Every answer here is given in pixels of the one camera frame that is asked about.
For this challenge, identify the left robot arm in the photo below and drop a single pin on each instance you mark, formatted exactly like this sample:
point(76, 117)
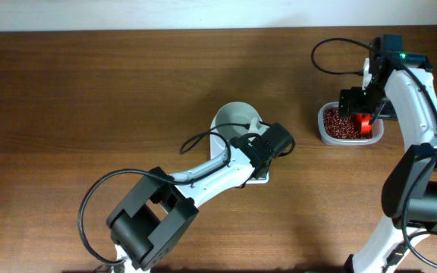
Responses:
point(151, 219)

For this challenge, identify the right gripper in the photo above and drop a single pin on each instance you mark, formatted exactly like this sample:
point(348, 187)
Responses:
point(352, 105)

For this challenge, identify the orange measuring scoop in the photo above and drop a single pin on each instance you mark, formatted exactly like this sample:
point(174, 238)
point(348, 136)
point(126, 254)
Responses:
point(364, 122)

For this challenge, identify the white round bowl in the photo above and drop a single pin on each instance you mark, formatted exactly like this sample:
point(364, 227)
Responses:
point(236, 119)

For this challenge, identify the white digital kitchen scale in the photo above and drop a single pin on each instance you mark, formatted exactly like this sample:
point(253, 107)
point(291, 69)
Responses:
point(217, 146)

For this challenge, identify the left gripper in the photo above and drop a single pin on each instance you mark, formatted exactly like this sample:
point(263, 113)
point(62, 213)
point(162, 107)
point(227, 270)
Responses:
point(249, 145)

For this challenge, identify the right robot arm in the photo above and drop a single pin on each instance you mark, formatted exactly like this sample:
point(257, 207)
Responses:
point(398, 85)

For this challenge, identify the clear plastic food container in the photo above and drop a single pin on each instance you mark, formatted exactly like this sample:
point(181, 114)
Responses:
point(377, 131)

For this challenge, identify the red beans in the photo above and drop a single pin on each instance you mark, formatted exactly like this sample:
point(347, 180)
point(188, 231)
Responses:
point(344, 128)

